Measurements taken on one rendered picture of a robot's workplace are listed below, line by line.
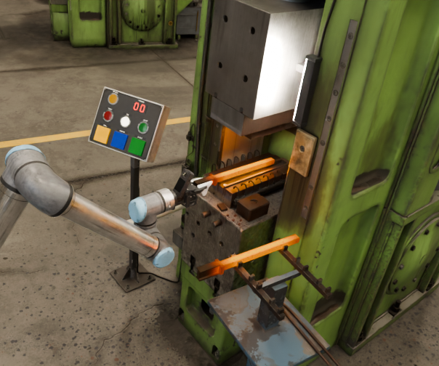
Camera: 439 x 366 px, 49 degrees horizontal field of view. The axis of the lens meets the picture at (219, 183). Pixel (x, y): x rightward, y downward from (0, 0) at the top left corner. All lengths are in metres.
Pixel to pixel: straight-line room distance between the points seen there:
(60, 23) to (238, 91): 5.17
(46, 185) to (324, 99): 0.99
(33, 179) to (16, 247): 1.85
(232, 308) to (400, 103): 1.05
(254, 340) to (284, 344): 0.11
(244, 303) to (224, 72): 0.92
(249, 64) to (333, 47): 0.31
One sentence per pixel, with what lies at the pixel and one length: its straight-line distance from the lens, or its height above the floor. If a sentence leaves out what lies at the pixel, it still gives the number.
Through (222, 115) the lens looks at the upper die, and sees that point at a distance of 2.01.
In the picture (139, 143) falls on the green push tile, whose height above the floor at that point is 1.03.
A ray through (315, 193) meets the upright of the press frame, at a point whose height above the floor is 1.13.
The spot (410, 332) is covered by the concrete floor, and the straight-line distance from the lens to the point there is 3.19.
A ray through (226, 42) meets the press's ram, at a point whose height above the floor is 1.60.
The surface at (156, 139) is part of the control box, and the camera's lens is 2.34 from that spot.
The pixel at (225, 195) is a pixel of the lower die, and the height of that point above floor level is 0.96.
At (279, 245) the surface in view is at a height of 0.99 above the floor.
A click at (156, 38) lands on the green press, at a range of 6.87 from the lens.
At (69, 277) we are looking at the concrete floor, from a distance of 3.11.
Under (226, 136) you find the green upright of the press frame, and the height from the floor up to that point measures 1.10.
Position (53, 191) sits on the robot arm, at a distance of 1.52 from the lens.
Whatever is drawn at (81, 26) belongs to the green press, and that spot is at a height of 0.27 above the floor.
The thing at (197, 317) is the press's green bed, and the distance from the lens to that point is 2.67.
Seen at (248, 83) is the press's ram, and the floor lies 1.49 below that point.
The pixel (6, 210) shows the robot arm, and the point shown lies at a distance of 1.67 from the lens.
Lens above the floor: 2.16
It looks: 33 degrees down
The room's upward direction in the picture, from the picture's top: 8 degrees clockwise
